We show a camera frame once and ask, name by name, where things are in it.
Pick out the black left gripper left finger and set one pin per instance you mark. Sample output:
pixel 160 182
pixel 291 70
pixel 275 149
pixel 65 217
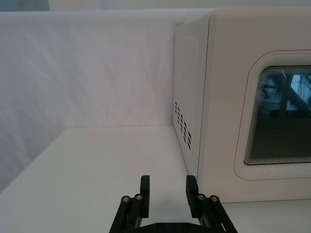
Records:
pixel 144 196

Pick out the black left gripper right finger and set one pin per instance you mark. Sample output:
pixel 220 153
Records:
pixel 193 196

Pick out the white table cloth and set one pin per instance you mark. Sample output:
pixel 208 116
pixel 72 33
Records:
pixel 73 182

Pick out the cream microwave oven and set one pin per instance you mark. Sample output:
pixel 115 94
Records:
pixel 243 109

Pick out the white curtain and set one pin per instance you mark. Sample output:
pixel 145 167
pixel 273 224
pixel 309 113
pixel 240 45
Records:
pixel 85 72

